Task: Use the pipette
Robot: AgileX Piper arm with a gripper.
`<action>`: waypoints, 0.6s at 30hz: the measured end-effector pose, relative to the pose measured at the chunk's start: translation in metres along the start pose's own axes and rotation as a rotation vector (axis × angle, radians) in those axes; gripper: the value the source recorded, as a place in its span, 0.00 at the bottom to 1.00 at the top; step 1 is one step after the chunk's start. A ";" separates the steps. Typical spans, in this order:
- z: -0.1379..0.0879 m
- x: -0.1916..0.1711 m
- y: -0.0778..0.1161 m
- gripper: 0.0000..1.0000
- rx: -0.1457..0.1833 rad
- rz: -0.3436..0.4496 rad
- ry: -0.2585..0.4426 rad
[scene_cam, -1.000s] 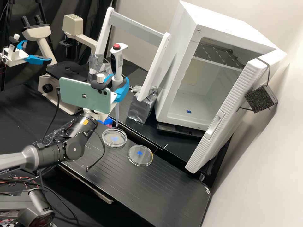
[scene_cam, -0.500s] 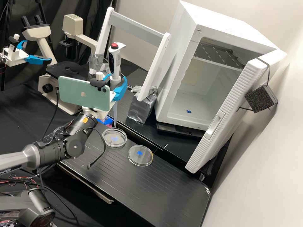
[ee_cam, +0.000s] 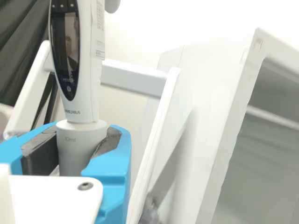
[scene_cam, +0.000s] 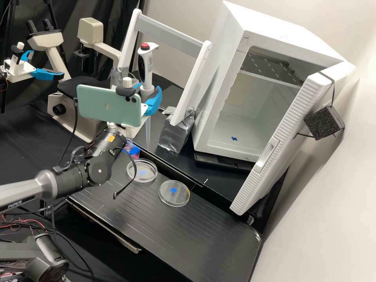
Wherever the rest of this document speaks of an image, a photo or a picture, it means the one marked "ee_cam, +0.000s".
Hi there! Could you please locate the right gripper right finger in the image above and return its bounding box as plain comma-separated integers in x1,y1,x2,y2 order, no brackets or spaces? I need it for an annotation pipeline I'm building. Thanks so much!
80,125,134,224

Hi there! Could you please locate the white incubator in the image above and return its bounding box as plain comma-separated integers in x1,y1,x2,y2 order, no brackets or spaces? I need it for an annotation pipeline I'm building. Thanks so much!
158,27,299,224

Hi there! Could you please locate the pipette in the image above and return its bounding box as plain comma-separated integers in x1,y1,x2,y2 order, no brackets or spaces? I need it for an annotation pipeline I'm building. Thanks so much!
48,0,122,178

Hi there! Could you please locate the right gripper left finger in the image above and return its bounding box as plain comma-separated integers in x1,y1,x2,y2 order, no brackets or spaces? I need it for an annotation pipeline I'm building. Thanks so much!
0,121,59,176

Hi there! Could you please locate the cream microscope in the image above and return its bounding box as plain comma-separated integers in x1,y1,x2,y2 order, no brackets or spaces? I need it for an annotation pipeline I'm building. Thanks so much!
0,102,14,142

